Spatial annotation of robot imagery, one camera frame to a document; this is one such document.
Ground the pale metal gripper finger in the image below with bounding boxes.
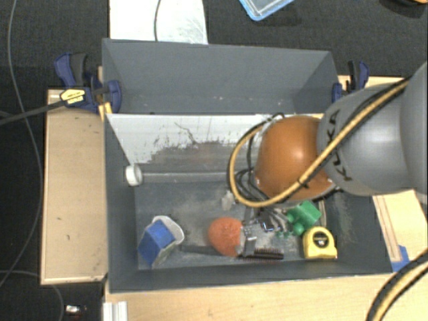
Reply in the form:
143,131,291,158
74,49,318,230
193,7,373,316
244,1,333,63
235,225,251,257
247,226,258,257

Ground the orange ball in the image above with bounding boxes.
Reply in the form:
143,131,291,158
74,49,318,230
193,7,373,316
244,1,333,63
207,216,243,257

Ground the green toy block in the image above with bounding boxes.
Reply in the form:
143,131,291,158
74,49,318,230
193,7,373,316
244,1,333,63
285,200,323,237

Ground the yellow tape measure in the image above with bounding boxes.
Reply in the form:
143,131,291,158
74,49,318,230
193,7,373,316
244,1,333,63
302,226,338,259

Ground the blue and white cup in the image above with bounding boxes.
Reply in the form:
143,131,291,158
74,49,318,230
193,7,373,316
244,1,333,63
136,215,185,269

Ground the grey tube with white cap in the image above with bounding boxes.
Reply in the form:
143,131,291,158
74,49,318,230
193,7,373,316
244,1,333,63
124,164,229,187

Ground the grey metal bin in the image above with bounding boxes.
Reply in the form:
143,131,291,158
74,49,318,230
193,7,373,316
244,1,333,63
101,37,394,294

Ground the pale wood board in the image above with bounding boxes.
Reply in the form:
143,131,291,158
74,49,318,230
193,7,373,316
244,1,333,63
39,88,110,286

